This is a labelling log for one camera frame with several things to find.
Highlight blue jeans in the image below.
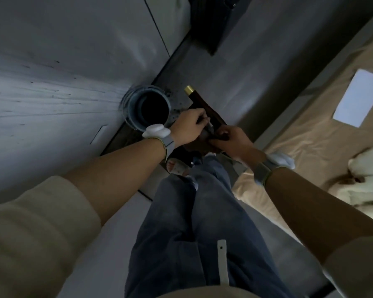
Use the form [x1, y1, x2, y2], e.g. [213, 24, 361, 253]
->
[124, 154, 295, 298]

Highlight white hanging strap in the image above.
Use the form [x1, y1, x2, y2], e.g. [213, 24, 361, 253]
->
[217, 239, 228, 286]

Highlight dark brown gold-capped case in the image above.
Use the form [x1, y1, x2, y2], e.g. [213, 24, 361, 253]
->
[183, 85, 228, 154]

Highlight white wrist tracker grey band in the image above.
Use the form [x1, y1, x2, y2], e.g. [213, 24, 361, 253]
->
[142, 124, 176, 162]
[253, 152, 296, 187]

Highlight white paper sheet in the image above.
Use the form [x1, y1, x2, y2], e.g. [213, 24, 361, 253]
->
[332, 68, 373, 128]

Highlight cream sweater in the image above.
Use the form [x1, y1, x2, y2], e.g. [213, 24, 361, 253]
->
[0, 175, 373, 298]

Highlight person's left forearm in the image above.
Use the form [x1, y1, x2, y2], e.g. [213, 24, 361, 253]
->
[64, 138, 169, 227]

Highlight person's right forearm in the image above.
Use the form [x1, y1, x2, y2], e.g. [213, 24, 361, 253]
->
[262, 167, 373, 265]

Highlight person's right hand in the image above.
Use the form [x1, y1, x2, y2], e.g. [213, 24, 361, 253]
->
[209, 125, 267, 167]

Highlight beige bed sheet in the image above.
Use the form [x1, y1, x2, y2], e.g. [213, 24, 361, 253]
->
[233, 36, 373, 245]

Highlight person's left hand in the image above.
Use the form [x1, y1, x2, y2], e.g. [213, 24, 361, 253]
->
[169, 108, 211, 147]

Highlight white crumpled cloth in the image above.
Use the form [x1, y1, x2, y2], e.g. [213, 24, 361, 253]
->
[328, 146, 373, 212]

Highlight white open-toe slipper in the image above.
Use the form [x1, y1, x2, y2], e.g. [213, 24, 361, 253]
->
[165, 148, 203, 178]

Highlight grey round waste bin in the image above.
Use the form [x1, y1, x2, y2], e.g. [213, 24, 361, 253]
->
[121, 85, 172, 132]

